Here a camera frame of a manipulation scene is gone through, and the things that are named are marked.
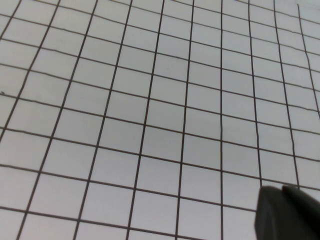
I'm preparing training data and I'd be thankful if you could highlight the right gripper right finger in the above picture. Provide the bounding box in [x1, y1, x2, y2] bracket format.
[281, 184, 320, 240]

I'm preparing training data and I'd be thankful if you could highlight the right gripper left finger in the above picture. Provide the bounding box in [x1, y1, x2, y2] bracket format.
[254, 186, 296, 240]

